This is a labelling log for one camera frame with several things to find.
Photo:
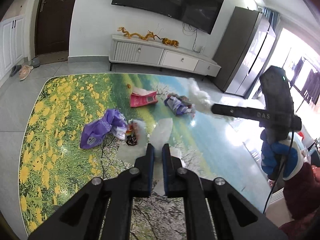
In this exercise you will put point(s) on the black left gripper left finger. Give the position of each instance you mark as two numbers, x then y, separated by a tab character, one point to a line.
102	208

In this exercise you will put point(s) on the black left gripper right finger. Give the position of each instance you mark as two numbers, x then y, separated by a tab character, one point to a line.
213	208

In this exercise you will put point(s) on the white fluffy tissue wad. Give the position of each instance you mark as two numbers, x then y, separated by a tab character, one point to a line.
199	98

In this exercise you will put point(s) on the white tissue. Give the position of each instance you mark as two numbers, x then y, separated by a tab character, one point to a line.
158	138

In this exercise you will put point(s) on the dark red sleeve forearm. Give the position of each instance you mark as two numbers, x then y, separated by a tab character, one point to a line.
301	194

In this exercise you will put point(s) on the blue white gloved hand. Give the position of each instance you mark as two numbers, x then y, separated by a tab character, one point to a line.
287	152

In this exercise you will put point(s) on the hanging dark clothes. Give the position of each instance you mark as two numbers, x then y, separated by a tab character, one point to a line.
310	90

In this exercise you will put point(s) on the grey refrigerator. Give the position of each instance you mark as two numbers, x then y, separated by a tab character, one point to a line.
242	51

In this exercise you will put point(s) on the red snack wrapper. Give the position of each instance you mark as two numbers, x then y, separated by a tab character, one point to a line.
130	137

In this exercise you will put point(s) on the purple white crumpled wrapper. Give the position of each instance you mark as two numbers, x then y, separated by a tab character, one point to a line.
179	104

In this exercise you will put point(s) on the purple crumpled plastic bag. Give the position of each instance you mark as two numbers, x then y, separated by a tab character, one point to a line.
95	132

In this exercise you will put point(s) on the blue curtain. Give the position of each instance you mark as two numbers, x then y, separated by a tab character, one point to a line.
272	16

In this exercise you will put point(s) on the pink red paper box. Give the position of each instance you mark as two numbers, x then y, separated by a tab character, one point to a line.
141	97

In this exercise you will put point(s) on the golden tiger ornament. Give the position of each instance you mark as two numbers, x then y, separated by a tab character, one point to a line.
169	42

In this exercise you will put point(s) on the golden dragon ornament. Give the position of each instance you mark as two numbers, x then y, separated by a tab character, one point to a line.
149	35

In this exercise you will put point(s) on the pink slipper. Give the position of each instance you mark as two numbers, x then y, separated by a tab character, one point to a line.
24	72

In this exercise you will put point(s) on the grey slipper by door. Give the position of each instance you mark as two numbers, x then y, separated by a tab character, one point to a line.
35	62

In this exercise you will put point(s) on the white tv cabinet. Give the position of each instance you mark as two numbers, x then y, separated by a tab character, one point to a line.
156	54

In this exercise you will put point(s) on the white shoe cabinet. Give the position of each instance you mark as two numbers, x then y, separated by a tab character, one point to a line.
15	35

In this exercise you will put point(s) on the dark brown door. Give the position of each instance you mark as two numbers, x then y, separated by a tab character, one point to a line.
53	24

